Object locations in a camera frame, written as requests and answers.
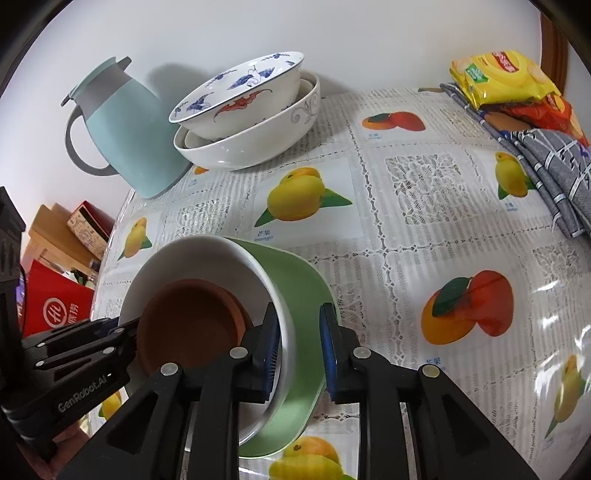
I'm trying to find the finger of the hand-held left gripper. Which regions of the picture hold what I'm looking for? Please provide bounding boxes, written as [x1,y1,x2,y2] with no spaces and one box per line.
[21,318,140,377]

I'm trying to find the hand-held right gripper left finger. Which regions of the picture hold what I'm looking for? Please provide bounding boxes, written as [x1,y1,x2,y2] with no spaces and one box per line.
[55,302,283,480]

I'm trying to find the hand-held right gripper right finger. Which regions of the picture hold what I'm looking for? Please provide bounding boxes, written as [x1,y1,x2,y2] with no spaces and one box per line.
[320,302,541,480]

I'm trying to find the small brown clay bowl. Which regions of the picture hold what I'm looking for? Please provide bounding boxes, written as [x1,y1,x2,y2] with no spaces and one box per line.
[136,278,247,385]
[217,287,254,334]

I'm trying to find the green square plate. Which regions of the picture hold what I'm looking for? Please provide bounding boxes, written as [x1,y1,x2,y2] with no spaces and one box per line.
[224,236,343,460]

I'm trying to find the small white bowl grey swirl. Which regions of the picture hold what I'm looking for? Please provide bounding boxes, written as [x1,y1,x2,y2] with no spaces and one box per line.
[117,235,297,446]

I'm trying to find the person's left hand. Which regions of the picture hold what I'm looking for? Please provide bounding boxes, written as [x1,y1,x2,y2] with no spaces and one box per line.
[18,418,100,480]

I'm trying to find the red paper bag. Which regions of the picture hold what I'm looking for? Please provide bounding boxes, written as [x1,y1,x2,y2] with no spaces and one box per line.
[22,258,95,340]

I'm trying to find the patterned cardboard box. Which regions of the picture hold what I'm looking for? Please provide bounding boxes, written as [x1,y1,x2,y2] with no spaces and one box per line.
[67,199,116,261]

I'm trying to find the large white bowl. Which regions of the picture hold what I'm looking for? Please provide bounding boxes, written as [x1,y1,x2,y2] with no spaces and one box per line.
[172,69,322,171]

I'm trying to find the light blue thermos jug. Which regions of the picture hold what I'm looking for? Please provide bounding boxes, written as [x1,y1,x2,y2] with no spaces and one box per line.
[61,56,192,199]

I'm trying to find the blue patterned white bowl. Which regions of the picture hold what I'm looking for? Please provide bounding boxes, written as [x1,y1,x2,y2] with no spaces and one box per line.
[168,51,305,140]

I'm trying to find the grey checked cloth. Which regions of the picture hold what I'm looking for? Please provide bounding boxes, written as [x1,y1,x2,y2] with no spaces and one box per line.
[418,83,591,240]

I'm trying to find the yellow snack bag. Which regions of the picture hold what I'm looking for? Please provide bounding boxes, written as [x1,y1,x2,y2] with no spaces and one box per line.
[450,50,561,110]

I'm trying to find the red snack bag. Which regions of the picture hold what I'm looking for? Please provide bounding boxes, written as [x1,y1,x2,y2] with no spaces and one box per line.
[480,92,591,147]

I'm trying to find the brown wooden door frame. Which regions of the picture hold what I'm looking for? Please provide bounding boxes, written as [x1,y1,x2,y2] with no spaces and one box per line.
[540,14,568,97]

